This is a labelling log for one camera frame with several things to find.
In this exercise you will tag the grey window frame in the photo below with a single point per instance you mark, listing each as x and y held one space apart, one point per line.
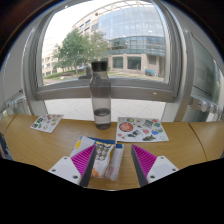
140 93

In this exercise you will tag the glass office building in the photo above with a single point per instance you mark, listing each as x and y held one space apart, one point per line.
133 36

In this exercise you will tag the sticker sheet with red circle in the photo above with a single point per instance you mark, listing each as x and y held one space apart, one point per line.
141 130

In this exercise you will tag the grey-blue chair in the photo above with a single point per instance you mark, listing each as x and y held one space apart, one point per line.
4 148

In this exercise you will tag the sticker sheet with mittens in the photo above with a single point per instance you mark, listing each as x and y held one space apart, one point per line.
46 122

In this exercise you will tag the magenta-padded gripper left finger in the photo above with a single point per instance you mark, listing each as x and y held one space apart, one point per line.
66 169

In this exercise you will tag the clear grey drink bottle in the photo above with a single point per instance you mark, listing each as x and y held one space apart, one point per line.
100 100

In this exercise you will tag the green tree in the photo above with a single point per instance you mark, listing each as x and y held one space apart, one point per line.
76 50

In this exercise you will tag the white towel with cartoon print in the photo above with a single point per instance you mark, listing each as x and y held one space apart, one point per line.
106 160

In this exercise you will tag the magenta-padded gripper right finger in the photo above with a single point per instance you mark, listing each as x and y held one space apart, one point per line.
161 168

